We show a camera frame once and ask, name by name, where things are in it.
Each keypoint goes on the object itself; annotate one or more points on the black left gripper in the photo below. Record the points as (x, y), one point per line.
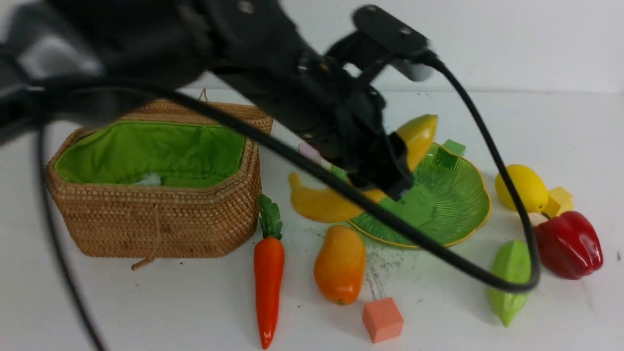
(313, 96)

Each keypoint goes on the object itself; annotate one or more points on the yellow toy banana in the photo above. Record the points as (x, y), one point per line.
(328, 206)

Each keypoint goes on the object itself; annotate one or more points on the orange toy mango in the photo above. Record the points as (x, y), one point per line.
(339, 268)

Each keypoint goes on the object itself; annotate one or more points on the yellow toy lemon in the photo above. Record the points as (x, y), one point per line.
(529, 186)

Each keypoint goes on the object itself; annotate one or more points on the orange toy carrot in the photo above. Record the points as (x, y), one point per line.
(268, 264)

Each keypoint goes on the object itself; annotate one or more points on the red toy bell pepper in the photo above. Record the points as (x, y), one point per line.
(569, 246)

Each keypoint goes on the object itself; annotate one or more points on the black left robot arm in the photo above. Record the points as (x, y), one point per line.
(91, 61)

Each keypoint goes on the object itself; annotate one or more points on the green foam cube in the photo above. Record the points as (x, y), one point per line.
(454, 147)

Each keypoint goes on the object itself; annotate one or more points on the green glass leaf plate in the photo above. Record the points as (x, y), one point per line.
(448, 201)

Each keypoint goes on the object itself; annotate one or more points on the pink foam cube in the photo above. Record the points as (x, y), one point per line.
(309, 152)

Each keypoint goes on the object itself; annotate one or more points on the orange foam cube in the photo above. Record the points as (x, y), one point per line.
(383, 320)

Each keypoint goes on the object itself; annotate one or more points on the yellow foam cube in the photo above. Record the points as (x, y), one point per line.
(559, 201)

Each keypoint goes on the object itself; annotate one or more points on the woven wicker basket lid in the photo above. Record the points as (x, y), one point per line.
(167, 111)

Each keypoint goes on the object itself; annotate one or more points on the woven wicker basket green lining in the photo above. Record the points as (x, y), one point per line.
(157, 186)

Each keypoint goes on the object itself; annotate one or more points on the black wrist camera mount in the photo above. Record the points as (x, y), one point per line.
(381, 40)

